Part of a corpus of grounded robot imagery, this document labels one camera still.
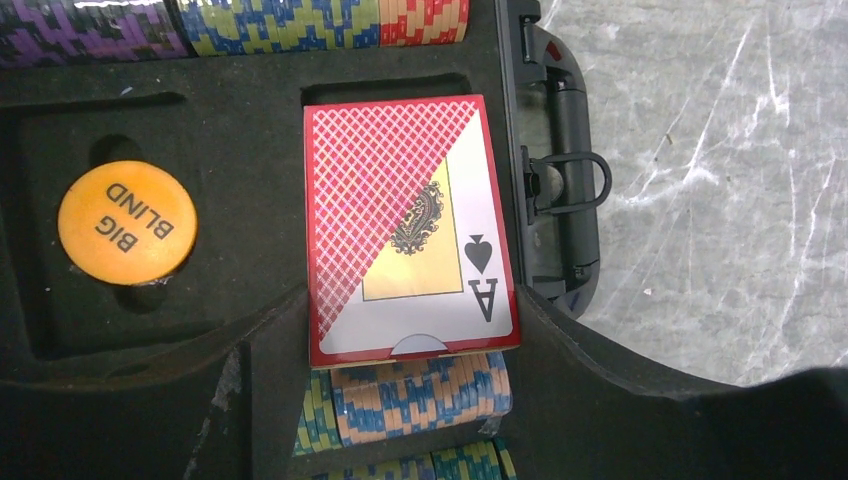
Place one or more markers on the blue green purple chip row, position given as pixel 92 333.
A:
pixel 357 405

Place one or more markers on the purple green orange chip row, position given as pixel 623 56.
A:
pixel 60 33

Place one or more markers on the black poker chip case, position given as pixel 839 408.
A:
pixel 230 129

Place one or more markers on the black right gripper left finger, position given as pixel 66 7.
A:
pixel 224 405

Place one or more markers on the orange big blind button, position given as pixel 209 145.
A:
pixel 127 223

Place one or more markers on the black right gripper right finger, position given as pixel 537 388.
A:
pixel 588 408

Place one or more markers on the red playing card deck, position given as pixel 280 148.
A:
pixel 407 250

